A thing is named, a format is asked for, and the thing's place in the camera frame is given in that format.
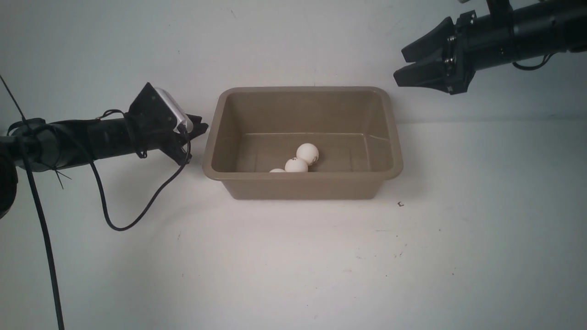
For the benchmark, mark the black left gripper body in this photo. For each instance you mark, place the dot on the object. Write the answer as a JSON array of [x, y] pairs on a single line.
[[171, 143]]

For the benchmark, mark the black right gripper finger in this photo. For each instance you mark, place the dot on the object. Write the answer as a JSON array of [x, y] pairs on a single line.
[[427, 73], [436, 44]]

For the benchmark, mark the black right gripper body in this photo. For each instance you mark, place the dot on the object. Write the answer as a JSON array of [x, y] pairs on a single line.
[[476, 43]]

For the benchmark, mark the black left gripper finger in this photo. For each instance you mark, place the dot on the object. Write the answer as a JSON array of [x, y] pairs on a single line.
[[194, 127]]

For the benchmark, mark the taupe plastic rectangular bin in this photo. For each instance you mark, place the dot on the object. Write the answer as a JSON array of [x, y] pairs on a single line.
[[257, 129]]

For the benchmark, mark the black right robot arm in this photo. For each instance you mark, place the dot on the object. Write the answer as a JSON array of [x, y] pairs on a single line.
[[545, 28]]

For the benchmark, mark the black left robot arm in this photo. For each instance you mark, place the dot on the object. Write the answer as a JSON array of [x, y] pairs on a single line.
[[67, 144]]

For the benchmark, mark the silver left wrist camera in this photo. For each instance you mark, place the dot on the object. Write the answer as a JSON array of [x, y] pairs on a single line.
[[156, 106]]

